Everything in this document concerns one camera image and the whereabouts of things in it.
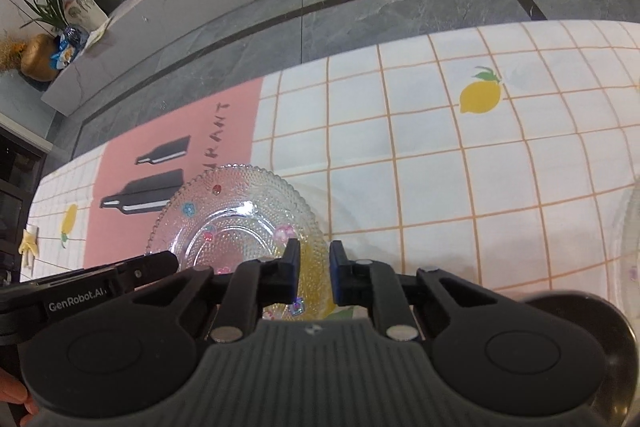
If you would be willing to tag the gold vase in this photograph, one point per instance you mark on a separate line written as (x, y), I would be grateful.
(37, 57)

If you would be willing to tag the metal bowl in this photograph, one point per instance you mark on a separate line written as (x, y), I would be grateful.
(620, 367)

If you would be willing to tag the person's left hand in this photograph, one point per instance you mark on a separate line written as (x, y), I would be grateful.
(12, 389)

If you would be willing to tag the grey marble bench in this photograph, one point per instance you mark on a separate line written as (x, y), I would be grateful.
(200, 2)

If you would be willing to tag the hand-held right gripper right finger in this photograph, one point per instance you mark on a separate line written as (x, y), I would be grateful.
(338, 277)

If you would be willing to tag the flower print glass plate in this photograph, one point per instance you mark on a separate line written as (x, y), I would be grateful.
(235, 217)

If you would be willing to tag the clear glass plate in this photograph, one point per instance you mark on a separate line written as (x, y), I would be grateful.
(631, 252)

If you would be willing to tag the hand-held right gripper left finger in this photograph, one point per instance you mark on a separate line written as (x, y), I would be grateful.
(292, 269)

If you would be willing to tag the white patterned pot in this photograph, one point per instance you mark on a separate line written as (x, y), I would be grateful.
(85, 12)

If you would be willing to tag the dark cabinet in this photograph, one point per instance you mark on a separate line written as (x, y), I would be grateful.
(17, 192)

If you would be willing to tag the lemon print checked tablecloth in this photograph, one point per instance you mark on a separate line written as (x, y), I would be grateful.
(450, 197)

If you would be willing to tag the blue packets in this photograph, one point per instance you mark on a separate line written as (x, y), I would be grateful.
(67, 44)

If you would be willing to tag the yellow rubber glove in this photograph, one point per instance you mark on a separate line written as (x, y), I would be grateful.
(29, 247)

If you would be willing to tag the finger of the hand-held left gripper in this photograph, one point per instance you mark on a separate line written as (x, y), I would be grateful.
(150, 266)

